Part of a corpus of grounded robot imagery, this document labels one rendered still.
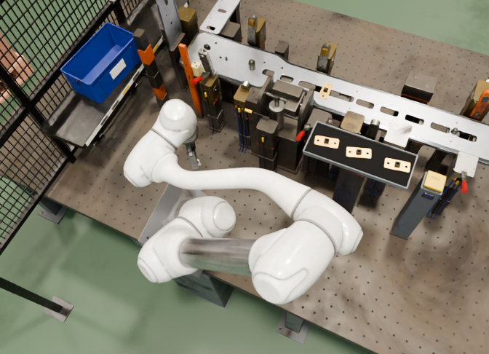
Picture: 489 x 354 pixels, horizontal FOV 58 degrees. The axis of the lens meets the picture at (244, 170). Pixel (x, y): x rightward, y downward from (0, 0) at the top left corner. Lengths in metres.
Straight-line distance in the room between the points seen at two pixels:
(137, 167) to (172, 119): 0.17
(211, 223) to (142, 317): 1.18
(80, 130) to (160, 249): 0.68
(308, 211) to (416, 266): 0.90
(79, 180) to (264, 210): 0.88
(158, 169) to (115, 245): 1.53
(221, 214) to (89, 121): 0.71
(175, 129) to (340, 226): 0.56
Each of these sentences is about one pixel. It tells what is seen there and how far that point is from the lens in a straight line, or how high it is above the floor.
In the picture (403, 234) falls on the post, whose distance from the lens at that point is 1.96.
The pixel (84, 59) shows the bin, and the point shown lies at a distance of 2.07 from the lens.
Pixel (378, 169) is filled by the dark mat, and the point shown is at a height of 1.16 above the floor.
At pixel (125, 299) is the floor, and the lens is 2.70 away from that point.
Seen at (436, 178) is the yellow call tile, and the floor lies 1.16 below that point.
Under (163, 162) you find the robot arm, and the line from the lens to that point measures 1.33.
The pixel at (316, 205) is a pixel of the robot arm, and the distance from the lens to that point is 1.17.
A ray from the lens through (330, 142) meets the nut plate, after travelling 1.59.
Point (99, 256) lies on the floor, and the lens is 2.82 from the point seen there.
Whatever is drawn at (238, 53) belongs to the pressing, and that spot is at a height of 1.00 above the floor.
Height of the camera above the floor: 2.51
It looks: 62 degrees down
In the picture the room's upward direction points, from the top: 7 degrees counter-clockwise
